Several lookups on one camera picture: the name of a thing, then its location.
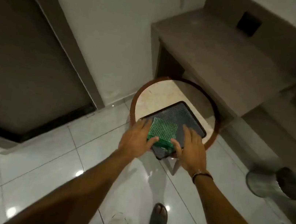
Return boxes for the brown door frame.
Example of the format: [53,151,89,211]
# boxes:
[0,0,121,111]

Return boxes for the round grey waste bin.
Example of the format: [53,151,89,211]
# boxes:
[243,161,296,204]

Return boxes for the brown built-in desk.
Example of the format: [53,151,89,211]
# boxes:
[133,0,296,168]

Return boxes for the person's left hand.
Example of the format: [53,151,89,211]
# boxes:
[117,114,163,164]

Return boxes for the dark brown door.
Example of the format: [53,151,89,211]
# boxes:
[0,0,113,153]

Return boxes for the person's left forearm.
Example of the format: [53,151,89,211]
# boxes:
[3,135,134,224]

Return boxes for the person's right hand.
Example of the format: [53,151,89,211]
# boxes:
[166,123,214,179]

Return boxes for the person's sandalled foot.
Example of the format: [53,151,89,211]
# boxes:
[148,202,170,224]

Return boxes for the black wristband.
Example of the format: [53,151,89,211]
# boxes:
[191,169,215,186]

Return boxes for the green checkered cloth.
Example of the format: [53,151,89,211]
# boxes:
[146,117,180,151]

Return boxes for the round table with brown rim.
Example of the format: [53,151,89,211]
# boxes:
[121,71,227,182]

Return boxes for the black square tray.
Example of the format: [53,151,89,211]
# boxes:
[134,95,211,167]

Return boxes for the black wall socket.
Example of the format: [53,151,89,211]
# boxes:
[235,10,264,39]

